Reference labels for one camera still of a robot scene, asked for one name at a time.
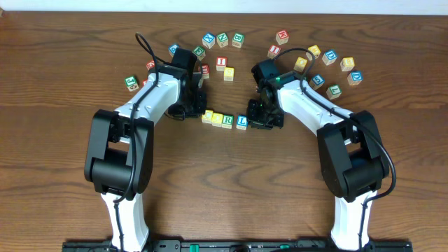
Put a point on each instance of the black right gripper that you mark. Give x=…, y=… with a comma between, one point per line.
x=261, y=116

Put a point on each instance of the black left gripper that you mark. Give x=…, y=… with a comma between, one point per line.
x=197, y=105

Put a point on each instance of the yellow C block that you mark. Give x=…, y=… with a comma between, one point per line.
x=207, y=116

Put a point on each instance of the blue L block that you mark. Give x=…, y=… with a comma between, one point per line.
x=242, y=122

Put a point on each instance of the yellow o block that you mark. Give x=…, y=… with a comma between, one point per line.
x=217, y=119
x=300, y=64

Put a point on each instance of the green R block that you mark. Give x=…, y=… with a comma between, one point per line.
x=227, y=121

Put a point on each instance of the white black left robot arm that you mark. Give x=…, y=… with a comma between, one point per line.
x=119, y=159

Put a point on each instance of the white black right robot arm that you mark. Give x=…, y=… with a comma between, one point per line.
x=352, y=157

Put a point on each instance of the red U block upper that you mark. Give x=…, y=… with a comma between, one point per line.
x=205, y=71

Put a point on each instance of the yellow S block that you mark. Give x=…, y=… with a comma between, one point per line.
x=229, y=74

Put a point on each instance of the red i block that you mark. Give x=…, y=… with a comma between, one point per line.
x=273, y=51
x=221, y=63

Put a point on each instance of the green F block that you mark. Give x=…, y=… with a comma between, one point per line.
x=199, y=52

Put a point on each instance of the red E block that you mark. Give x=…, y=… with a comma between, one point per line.
x=150, y=64

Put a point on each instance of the blue P block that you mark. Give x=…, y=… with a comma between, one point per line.
x=173, y=48

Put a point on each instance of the blue 5 block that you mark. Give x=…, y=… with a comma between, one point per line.
x=316, y=82

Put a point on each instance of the red I block right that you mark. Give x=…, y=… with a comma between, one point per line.
x=273, y=51

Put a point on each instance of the blue X block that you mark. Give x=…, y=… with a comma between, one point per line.
x=208, y=40

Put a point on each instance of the green J block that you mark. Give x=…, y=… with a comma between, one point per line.
x=131, y=83

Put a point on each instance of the green N block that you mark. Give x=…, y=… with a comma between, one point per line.
x=222, y=40

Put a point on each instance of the green T block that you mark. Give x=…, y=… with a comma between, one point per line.
x=333, y=92

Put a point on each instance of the green B block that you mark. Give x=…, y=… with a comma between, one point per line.
x=238, y=40

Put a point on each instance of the red block far right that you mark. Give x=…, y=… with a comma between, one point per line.
x=282, y=37

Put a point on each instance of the yellow block far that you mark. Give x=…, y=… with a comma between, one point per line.
x=314, y=52

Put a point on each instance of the blue D block upper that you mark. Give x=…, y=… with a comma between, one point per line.
x=329, y=57

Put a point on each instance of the blue d block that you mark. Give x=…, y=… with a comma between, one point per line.
x=329, y=57
x=355, y=78

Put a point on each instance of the blue D block lower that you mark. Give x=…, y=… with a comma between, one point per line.
x=355, y=78

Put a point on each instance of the yellow 8 block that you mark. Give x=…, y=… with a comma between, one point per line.
x=347, y=64

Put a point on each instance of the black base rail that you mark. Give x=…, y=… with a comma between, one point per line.
x=258, y=246

